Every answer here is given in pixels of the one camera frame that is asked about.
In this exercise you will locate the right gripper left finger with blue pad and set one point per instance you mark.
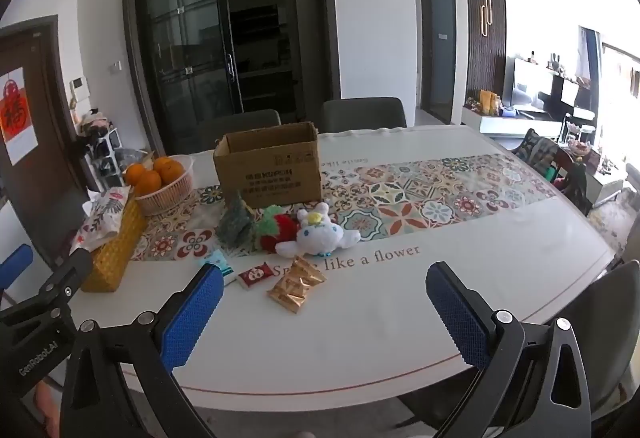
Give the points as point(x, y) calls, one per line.
point(154, 344)

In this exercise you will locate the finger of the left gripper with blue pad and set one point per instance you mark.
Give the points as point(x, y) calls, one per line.
point(62, 285)
point(15, 264)

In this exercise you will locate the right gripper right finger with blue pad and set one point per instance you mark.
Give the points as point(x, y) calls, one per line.
point(532, 373)

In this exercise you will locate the teal white snack packet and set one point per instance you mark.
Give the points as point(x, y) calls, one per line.
point(220, 261)

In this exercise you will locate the red snack packet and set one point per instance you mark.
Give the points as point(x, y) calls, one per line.
point(253, 276)

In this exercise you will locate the dark green plush tree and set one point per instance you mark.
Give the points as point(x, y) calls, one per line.
point(236, 229)

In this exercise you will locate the red strawberry plush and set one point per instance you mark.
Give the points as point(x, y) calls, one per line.
point(274, 227)

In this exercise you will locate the white plush toy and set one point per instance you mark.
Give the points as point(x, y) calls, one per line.
point(317, 235)

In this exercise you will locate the yellow woven tissue box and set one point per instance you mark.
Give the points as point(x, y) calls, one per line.
point(111, 260)

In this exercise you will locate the brown entrance door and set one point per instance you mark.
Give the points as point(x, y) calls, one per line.
point(49, 186)

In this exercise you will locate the floral tissue cover cloth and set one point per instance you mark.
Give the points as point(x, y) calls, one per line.
point(104, 219)

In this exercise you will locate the white plastic fruit basket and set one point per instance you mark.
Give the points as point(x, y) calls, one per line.
point(170, 195)

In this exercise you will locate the orange fruit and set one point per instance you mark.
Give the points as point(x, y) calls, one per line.
point(169, 169)
point(134, 173)
point(148, 183)

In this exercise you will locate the red fu poster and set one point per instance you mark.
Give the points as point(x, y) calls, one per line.
point(17, 129)

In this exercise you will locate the white shoe rack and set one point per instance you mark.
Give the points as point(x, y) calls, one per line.
point(101, 141)

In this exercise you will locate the brown cardboard box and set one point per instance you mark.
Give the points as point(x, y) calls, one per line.
point(272, 165)

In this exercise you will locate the grey dining chair left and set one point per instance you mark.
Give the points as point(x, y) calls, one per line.
point(235, 128)

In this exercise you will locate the grey dining chair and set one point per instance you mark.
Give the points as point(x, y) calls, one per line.
point(235, 128)
point(341, 115)

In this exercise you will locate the patterned tile table runner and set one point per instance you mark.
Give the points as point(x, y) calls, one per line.
point(380, 201)

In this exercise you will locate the white tv cabinet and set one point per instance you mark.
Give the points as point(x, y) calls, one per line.
point(508, 127)

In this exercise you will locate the grey dining chair right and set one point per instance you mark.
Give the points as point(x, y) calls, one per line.
point(341, 115)

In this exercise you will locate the dark glass sliding door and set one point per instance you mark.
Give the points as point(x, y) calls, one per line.
point(198, 66)

